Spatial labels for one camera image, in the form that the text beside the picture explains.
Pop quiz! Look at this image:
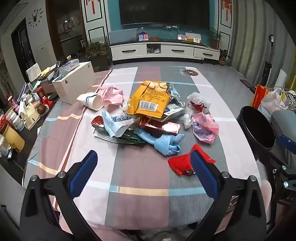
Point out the yellow canister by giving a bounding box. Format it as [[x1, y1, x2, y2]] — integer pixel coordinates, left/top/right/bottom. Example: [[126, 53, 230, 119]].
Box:
[[3, 125, 25, 153]]

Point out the pink packet blue print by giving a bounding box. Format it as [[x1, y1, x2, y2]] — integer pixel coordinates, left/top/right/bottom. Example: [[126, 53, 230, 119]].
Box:
[[191, 113, 220, 144]]

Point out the white and blue box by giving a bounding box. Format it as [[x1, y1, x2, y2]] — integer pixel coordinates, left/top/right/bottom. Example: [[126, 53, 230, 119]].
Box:
[[163, 104, 185, 122]]

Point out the clear plastic box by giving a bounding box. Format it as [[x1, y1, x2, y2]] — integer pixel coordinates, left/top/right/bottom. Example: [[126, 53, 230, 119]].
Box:
[[58, 59, 80, 76]]

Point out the plaid tablecloth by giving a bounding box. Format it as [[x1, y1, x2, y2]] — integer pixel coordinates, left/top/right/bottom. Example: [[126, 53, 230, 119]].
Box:
[[22, 65, 262, 234]]

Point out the white plastic carrier bag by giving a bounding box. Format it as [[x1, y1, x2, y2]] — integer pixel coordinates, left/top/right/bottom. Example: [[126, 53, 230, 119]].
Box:
[[258, 88, 287, 116]]

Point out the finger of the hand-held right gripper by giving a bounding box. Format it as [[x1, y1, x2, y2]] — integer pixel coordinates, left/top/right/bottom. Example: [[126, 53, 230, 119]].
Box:
[[277, 134, 296, 160], [261, 148, 296, 174]]

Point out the beige box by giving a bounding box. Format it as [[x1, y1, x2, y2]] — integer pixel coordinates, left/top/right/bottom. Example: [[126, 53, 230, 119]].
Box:
[[20, 103, 41, 130]]

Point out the green wrapper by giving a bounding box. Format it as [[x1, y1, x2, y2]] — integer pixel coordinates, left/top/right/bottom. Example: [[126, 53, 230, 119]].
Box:
[[94, 128, 146, 144]]

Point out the tall potted plant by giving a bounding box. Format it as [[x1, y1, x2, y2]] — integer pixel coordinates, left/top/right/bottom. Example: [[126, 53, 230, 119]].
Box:
[[210, 28, 223, 49]]

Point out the white cardboard box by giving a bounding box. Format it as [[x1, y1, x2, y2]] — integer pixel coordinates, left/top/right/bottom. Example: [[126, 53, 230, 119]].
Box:
[[52, 61, 96, 105]]

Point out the white paper cup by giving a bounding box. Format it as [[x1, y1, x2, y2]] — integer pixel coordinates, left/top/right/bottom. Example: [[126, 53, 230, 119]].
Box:
[[76, 92, 102, 110]]

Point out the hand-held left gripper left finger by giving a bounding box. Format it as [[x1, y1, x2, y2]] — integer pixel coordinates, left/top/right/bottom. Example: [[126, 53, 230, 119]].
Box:
[[20, 150, 102, 241]]

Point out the white desk calendar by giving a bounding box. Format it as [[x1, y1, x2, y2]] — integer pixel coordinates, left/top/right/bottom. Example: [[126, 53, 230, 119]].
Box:
[[185, 32, 201, 42]]

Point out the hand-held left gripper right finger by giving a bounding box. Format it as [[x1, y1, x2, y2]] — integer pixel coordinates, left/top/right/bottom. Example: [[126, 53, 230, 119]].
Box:
[[185, 149, 273, 241]]

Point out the red foil wrapper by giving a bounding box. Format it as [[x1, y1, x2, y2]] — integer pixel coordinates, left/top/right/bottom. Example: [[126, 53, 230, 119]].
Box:
[[139, 115, 181, 135]]

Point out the grey sofa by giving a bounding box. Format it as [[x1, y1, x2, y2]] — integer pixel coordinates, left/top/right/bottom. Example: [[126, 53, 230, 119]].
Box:
[[269, 109, 296, 139]]

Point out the black television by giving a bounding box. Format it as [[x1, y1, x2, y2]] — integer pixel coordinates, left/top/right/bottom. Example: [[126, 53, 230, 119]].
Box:
[[119, 0, 210, 26]]

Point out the black wall clock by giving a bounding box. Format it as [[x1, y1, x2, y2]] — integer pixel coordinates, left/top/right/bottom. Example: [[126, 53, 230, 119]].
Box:
[[28, 9, 43, 26]]

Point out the white television cabinet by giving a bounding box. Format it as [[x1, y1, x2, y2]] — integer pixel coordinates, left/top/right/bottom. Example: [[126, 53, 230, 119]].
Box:
[[109, 42, 221, 65]]

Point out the upright vacuum cleaner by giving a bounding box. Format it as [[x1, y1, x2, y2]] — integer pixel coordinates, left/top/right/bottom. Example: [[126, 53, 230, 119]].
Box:
[[259, 35, 274, 87]]

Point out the grey translucent storage box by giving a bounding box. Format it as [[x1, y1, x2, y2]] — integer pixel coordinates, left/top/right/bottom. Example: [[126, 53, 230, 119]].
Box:
[[108, 29, 139, 44]]

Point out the blue and white wrapper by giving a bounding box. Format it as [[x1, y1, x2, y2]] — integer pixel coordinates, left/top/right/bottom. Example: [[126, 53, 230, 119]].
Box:
[[102, 110, 134, 138]]

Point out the pink plastic bag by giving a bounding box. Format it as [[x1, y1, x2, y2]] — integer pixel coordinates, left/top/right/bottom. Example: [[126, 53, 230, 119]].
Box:
[[98, 86, 124, 107]]

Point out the yellow curtain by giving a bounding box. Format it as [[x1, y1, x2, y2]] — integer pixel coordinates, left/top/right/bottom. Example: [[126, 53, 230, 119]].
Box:
[[285, 72, 296, 91]]

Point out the small potted plant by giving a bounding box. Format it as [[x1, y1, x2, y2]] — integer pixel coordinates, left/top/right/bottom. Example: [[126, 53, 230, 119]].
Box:
[[218, 49, 232, 65]]

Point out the blue mesh cloth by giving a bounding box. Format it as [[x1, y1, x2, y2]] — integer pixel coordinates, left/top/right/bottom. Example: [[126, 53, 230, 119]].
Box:
[[134, 128, 185, 156]]

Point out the red tea box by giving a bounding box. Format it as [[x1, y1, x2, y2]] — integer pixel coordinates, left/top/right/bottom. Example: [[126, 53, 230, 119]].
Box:
[[36, 86, 47, 99]]

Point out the pile of clothes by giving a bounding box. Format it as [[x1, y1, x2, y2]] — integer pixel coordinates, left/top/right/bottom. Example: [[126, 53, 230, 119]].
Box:
[[280, 89, 296, 110]]

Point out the white medicine bottle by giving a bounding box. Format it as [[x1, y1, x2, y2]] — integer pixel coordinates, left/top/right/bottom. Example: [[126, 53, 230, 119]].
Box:
[[6, 113, 25, 132]]

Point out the small dark red packet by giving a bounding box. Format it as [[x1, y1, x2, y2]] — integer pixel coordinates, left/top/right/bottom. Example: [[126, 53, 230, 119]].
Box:
[[91, 116, 107, 130]]

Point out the white panel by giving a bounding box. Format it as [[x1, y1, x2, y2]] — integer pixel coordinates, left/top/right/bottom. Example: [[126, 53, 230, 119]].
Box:
[[274, 69, 288, 90]]

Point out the yellow snack packet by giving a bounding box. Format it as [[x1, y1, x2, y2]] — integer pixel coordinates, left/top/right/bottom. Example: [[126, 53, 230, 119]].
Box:
[[125, 81, 173, 118]]

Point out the black trash bin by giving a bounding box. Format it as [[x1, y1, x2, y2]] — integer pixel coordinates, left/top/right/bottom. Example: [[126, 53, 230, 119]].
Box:
[[236, 106, 277, 153]]

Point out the orange shopping bag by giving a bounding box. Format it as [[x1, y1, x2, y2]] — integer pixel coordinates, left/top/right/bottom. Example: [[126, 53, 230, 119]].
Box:
[[253, 85, 273, 109]]

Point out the white board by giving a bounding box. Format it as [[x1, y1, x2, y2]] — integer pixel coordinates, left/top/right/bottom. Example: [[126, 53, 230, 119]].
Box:
[[26, 62, 42, 82]]

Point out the grey curtain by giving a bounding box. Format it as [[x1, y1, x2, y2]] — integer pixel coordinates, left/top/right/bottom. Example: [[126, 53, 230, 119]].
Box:
[[231, 0, 296, 86]]

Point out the dark planter with plants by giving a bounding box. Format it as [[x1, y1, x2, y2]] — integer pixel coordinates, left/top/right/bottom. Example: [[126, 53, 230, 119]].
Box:
[[85, 41, 111, 71]]

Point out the white plastic bag red print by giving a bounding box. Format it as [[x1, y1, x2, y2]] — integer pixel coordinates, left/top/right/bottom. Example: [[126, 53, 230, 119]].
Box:
[[186, 92, 211, 114]]

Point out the person's right leg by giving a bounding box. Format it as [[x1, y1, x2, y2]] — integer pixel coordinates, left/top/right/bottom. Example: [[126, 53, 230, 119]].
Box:
[[261, 179, 273, 215]]

